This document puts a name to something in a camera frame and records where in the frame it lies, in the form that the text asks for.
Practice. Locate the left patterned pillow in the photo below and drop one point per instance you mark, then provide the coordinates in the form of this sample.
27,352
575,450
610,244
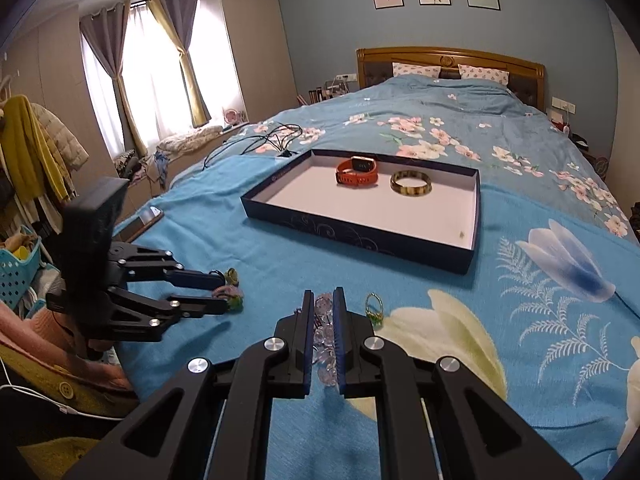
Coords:
429,71

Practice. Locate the light blue floral blanket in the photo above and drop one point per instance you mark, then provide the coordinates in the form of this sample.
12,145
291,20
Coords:
547,315

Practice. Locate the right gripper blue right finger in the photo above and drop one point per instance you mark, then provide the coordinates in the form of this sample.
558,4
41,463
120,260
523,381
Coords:
354,376

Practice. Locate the patterned pillow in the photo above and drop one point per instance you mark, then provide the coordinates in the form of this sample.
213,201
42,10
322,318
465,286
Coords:
429,71
484,73

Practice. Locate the smartphone on bed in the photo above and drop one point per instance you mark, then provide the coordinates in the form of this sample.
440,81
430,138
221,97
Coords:
147,218

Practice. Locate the white clothes on windowsill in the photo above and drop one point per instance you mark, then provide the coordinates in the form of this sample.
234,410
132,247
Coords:
188,142

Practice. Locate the tortoise shell bangle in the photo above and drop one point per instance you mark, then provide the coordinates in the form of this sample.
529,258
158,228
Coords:
411,183

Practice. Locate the navy box lid tray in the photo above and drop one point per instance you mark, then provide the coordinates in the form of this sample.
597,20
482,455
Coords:
438,229

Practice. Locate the left grey yellow curtain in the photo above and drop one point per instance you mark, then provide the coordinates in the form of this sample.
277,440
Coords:
105,33

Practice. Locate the pink sleeve left forearm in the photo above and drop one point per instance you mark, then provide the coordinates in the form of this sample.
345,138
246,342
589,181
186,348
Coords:
41,340

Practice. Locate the right grey yellow curtain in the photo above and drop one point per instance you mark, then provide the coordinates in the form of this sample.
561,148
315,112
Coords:
177,19

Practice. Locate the yellow hanging coat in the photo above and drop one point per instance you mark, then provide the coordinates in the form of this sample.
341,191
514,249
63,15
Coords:
31,164

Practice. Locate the wooden headboard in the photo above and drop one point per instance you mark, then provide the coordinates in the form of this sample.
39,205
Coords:
527,80

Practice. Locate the grey yellow curtain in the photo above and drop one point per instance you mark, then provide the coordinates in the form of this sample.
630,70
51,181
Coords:
177,19
105,33

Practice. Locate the right patterned pillow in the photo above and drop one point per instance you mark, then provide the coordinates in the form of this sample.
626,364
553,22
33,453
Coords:
484,73

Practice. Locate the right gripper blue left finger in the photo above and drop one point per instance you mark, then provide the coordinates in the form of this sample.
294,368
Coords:
291,378

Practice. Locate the small pink fan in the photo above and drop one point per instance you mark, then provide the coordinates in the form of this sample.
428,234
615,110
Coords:
232,116

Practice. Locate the orange smart watch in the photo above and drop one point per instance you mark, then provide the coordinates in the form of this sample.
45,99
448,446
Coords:
357,172

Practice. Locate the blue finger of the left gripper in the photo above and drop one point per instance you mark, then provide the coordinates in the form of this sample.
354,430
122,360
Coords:
195,279
197,307

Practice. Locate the blue grey floral duvet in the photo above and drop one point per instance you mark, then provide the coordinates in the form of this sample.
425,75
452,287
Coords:
467,122

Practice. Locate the teal plastic basket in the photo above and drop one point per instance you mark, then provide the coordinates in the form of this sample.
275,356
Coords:
20,261

